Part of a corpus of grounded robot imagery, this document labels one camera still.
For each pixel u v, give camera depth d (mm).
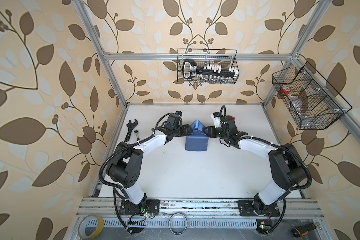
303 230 668
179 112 838
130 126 1081
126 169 466
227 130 719
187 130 807
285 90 817
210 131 806
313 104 733
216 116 818
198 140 889
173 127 711
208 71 833
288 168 463
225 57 911
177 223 707
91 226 707
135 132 1037
